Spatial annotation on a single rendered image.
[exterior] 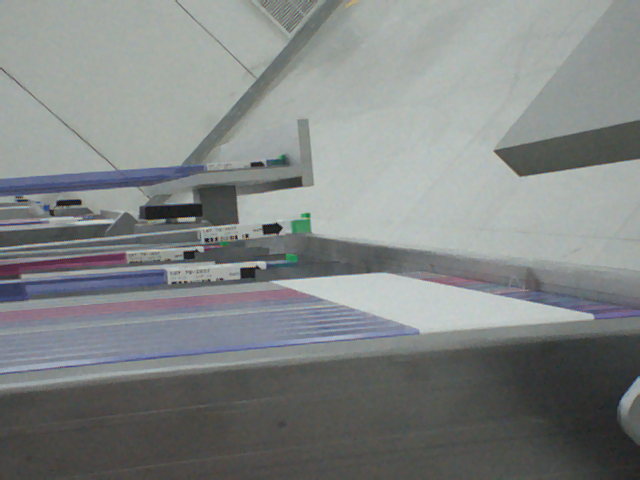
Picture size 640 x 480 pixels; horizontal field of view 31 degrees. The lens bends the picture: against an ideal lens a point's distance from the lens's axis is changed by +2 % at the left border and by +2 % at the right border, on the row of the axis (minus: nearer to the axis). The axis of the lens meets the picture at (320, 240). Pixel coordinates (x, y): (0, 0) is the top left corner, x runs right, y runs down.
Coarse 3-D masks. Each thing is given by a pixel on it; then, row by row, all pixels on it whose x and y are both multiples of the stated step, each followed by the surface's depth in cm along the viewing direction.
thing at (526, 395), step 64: (0, 384) 29; (64, 384) 30; (128, 384) 30; (192, 384) 31; (256, 384) 31; (320, 384) 32; (384, 384) 32; (448, 384) 33; (512, 384) 33; (576, 384) 34; (0, 448) 29; (64, 448) 30; (128, 448) 30; (192, 448) 31; (256, 448) 31; (320, 448) 32; (384, 448) 32; (448, 448) 33; (512, 448) 33; (576, 448) 34
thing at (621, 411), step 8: (632, 392) 29; (624, 400) 29; (632, 400) 29; (624, 408) 29; (632, 408) 29; (624, 416) 29; (632, 416) 29; (624, 424) 29; (632, 424) 29; (624, 432) 29; (632, 432) 29
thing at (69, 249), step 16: (288, 224) 81; (304, 224) 81; (80, 240) 77; (96, 240) 77; (112, 240) 77; (128, 240) 78; (144, 240) 78; (160, 240) 78; (176, 240) 79; (192, 240) 79; (0, 256) 75; (16, 256) 76; (32, 256) 76; (48, 256) 76; (64, 256) 77; (80, 256) 77
